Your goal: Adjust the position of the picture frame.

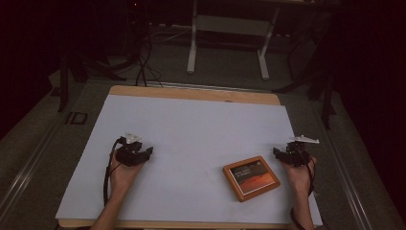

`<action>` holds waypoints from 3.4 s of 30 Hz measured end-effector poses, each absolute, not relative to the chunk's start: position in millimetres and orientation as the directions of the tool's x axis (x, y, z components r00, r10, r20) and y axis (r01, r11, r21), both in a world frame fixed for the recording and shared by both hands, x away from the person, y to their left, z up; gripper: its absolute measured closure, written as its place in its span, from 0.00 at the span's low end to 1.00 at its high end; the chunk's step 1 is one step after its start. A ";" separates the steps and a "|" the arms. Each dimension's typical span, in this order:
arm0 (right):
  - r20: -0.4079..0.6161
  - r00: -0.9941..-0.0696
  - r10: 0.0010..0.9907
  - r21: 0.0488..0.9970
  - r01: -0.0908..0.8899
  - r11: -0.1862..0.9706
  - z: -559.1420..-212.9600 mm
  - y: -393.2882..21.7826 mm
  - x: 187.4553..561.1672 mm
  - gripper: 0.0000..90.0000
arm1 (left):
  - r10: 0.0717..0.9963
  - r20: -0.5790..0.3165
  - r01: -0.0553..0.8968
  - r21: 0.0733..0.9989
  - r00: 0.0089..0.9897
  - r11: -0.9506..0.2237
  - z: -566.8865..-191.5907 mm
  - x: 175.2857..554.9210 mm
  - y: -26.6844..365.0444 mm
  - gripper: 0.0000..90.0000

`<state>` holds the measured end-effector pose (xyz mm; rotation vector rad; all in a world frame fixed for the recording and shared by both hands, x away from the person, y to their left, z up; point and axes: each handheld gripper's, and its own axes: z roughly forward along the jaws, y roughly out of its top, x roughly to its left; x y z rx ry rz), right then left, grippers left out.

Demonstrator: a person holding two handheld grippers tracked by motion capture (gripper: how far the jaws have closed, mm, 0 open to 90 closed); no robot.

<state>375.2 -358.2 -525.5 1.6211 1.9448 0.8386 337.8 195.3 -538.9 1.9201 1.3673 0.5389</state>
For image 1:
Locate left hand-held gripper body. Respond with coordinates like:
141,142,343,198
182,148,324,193
115,131,146,168

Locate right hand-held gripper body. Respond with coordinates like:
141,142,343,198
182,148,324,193
284,135,321,168

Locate orange framed tablet box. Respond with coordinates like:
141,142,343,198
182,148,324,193
221,155,282,203

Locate person's left hand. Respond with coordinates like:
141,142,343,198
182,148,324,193
109,150,146,194

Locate person's right hand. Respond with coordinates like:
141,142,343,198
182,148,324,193
282,155,318,196

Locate white table mat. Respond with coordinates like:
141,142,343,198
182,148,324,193
55,94,324,227

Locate black metal stand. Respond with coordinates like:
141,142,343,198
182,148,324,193
56,51,128,113
272,60,338,131

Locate white power strip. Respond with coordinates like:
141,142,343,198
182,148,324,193
148,22,193,33

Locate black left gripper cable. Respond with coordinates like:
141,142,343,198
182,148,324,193
102,136,127,207

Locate metal floor rail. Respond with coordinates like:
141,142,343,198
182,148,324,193
314,102,374,230
0,119,63,221

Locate black floor cables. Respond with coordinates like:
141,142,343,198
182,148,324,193
133,30,165,88

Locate white metal desk frame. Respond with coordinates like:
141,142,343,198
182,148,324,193
186,0,282,81

